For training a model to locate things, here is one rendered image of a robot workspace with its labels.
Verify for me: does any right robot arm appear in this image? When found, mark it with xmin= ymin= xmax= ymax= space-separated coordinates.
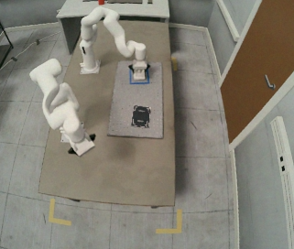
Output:
xmin=30 ymin=59 xmax=95 ymax=157

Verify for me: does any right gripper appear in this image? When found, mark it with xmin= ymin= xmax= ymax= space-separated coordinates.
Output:
xmin=68 ymin=132 xmax=96 ymax=156

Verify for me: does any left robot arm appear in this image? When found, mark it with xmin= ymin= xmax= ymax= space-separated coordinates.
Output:
xmin=80 ymin=6 xmax=147 ymax=72

